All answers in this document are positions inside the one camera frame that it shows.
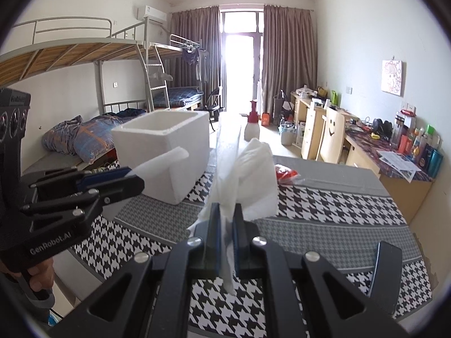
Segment houndstooth tablecloth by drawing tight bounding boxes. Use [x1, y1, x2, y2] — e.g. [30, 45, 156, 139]
[68, 155, 434, 338]

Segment cartoon wall picture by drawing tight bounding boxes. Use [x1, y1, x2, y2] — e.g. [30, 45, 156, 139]
[381, 60, 406, 97]

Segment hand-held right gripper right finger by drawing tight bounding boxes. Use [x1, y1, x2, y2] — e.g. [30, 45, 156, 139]
[233, 202, 411, 338]

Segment person's left hand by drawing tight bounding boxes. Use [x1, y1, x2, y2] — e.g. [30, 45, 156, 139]
[27, 257, 55, 293]

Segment red snack packet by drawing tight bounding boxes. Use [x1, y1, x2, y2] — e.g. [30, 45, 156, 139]
[274, 164, 299, 184]

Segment wooden desk with patterned cover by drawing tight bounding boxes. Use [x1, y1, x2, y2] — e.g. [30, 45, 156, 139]
[343, 127, 435, 224]

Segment row of toiletry bottles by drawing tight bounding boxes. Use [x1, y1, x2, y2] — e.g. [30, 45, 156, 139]
[398, 124, 444, 178]

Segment large metal bunk bed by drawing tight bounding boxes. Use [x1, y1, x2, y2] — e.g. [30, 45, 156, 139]
[0, 17, 170, 177]

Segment black smartphone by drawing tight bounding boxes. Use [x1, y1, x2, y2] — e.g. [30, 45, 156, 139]
[366, 241, 403, 317]

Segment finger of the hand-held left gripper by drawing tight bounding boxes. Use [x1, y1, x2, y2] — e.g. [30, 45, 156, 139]
[30, 166, 132, 192]
[21, 175, 146, 221]

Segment printed paper sheets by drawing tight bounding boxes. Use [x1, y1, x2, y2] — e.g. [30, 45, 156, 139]
[377, 150, 421, 183]

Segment glass balcony door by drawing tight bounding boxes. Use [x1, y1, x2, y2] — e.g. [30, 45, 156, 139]
[219, 5, 265, 113]

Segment plain wooden desk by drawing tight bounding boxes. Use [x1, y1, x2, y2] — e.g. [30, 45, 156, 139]
[289, 92, 356, 159]

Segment brown curtain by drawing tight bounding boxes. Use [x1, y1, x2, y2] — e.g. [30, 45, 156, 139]
[262, 5, 318, 110]
[170, 7, 221, 95]

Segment black folding chair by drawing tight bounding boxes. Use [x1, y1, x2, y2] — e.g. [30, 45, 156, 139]
[202, 88, 222, 120]

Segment white air conditioner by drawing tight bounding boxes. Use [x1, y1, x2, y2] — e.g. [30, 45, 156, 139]
[136, 5, 168, 25]

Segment small metal bunk bed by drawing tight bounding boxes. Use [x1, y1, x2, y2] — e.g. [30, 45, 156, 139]
[150, 33, 212, 113]

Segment blue orange quilt bundle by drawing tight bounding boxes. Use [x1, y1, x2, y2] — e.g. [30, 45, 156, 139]
[41, 114, 120, 164]

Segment metal bed ladder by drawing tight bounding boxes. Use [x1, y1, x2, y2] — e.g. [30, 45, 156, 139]
[139, 21, 171, 111]

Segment hanging dark clothes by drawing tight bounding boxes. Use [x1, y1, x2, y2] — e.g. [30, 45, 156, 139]
[181, 47, 210, 81]

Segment white foam box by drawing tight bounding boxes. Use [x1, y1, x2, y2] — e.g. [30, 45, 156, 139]
[111, 110, 211, 205]

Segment wooden smiley chair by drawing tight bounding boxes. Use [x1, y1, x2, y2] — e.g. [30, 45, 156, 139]
[317, 106, 346, 164]

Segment tall water bottle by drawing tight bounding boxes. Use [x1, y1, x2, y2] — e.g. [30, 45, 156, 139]
[390, 111, 406, 148]

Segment dark blue quilt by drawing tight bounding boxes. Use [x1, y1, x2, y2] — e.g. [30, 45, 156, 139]
[153, 86, 205, 108]

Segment white tissue paper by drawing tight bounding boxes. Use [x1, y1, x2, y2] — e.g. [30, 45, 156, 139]
[186, 113, 279, 296]

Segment black headphones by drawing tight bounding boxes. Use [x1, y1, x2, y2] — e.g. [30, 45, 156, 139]
[372, 118, 393, 138]

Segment white lotion pump bottle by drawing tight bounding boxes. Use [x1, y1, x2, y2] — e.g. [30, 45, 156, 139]
[244, 100, 261, 141]

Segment white bucket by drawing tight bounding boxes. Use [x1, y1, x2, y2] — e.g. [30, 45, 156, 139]
[280, 127, 298, 146]

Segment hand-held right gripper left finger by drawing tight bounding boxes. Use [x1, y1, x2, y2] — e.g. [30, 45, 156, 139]
[47, 202, 223, 338]

